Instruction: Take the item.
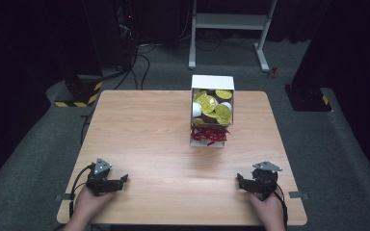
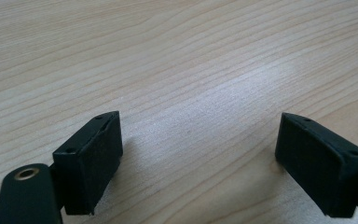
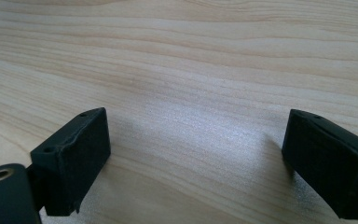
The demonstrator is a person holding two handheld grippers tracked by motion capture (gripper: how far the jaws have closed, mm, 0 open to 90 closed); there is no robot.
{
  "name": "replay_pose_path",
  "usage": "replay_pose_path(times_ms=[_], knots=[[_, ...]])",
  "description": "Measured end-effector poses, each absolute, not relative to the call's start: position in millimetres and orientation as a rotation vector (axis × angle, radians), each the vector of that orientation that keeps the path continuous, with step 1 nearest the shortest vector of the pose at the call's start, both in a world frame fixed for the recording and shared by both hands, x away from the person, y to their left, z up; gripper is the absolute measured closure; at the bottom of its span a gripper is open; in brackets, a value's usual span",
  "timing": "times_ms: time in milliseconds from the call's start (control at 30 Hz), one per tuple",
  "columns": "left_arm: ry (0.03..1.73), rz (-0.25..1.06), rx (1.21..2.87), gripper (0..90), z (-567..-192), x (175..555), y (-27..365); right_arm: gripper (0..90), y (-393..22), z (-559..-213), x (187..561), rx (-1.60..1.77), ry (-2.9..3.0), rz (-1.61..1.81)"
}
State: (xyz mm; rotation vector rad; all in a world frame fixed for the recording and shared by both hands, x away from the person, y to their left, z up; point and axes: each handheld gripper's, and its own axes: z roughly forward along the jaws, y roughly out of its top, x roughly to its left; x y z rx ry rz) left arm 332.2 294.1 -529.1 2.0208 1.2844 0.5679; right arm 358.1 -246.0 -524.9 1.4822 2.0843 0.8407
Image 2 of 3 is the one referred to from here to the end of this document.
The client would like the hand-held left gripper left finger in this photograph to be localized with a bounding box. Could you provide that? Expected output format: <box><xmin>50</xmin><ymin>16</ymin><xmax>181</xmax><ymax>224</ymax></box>
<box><xmin>51</xmin><ymin>110</ymin><xmax>124</xmax><ymax>217</ymax></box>

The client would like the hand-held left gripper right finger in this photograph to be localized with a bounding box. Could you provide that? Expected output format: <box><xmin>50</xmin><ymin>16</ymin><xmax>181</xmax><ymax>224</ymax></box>
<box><xmin>274</xmin><ymin>112</ymin><xmax>358</xmax><ymax>218</ymax></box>

